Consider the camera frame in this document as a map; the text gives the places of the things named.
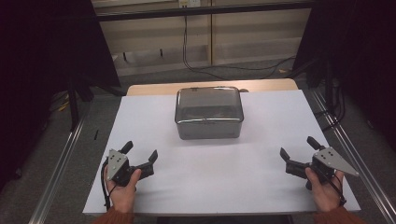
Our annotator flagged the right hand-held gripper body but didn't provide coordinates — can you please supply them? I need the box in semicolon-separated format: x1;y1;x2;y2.
285;147;360;185

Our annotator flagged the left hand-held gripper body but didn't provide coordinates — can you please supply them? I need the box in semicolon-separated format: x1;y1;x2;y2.
106;149;155;187

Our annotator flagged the grey storage box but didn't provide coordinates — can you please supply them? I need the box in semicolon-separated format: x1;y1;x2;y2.
177;118;243;141

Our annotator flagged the person's right hand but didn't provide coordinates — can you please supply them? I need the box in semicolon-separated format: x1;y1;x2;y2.
304;167;345;213

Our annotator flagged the person's left hand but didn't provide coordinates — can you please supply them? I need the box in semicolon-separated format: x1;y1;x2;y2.
104;167;143;213

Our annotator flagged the wooden table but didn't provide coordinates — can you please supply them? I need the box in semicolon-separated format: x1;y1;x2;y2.
125;77;300;97

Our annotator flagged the white table sheet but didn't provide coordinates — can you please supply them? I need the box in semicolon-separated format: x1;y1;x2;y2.
82;90;361;217

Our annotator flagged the black metal stand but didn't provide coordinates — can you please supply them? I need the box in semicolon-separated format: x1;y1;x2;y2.
67;74;95;133

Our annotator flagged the black stand leg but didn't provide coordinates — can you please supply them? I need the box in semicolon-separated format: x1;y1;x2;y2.
286;57;325;79

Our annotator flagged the black curtain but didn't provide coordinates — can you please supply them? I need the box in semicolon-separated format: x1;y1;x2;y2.
0;0;121;190
291;0;396;152

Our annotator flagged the black horizontal bar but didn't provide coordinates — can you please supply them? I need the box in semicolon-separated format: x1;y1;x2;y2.
95;2;314;22

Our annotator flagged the left hand-held gripper black cable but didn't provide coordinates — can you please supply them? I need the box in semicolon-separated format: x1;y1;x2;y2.
100;157;118;211

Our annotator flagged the hand-held gripper black cable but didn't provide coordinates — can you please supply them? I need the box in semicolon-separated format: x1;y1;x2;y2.
100;157;118;211
321;172;347;207

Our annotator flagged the metal floor rail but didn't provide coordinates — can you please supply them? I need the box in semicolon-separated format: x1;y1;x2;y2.
310;89;396;224
28;101;92;224

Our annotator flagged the right hand-held gripper black cable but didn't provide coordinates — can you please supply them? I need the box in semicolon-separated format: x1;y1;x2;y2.
321;172;347;207

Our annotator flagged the long black floor cable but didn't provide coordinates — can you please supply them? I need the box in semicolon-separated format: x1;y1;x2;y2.
183;15;281;81

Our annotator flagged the white wall socket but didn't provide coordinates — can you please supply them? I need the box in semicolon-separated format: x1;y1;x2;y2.
178;0;202;9

